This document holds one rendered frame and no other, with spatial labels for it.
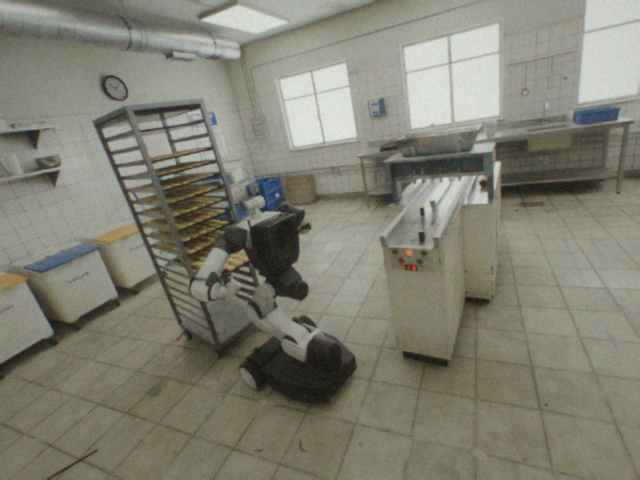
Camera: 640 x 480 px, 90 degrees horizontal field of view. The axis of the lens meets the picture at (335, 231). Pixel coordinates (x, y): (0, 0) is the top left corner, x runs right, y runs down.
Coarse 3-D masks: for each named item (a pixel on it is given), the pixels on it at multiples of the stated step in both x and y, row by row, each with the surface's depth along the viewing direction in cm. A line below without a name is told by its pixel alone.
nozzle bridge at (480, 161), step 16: (480, 144) 227; (400, 160) 227; (416, 160) 222; (432, 160) 225; (448, 160) 220; (464, 160) 216; (480, 160) 211; (400, 176) 238; (416, 176) 230; (432, 176) 225; (448, 176) 220; (464, 176) 215; (400, 192) 257
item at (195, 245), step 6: (210, 234) 245; (216, 234) 243; (198, 240) 238; (204, 240) 236; (210, 240) 232; (162, 246) 242; (168, 246) 238; (174, 246) 233; (186, 246) 231; (192, 246) 225; (198, 246) 223; (204, 246) 225; (186, 252) 220; (192, 252) 217
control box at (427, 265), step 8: (392, 248) 175; (400, 248) 173; (408, 248) 170; (416, 248) 168; (424, 248) 166; (432, 248) 166; (392, 256) 177; (400, 256) 174; (408, 256) 172; (416, 256) 170; (424, 256) 168; (432, 256) 166; (392, 264) 179; (400, 264) 176; (408, 264) 174; (416, 264) 172; (424, 264) 170; (432, 264) 168
